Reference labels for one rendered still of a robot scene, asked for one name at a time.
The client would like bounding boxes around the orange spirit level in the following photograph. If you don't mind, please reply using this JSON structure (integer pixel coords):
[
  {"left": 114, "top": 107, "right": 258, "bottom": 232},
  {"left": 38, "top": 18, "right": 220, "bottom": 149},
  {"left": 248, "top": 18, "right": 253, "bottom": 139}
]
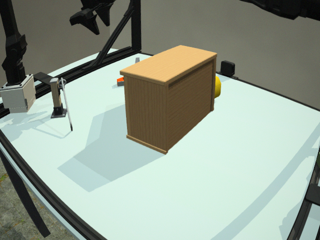
[{"left": 117, "top": 77, "right": 124, "bottom": 87}]

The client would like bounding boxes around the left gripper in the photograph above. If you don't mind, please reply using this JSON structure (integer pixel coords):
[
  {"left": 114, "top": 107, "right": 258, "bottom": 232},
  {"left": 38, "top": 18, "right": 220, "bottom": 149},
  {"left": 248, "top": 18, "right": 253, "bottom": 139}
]
[{"left": 240, "top": 0, "right": 316, "bottom": 20}]

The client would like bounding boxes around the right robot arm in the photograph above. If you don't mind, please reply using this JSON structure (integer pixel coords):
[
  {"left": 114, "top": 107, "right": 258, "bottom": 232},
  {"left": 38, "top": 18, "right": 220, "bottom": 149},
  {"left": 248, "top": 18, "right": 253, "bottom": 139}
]
[{"left": 0, "top": 0, "right": 116, "bottom": 87}]

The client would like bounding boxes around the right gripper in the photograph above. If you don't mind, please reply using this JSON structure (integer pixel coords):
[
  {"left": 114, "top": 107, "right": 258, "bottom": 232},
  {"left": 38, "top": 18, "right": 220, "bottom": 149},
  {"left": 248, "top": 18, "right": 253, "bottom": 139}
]
[{"left": 69, "top": 0, "right": 114, "bottom": 35}]

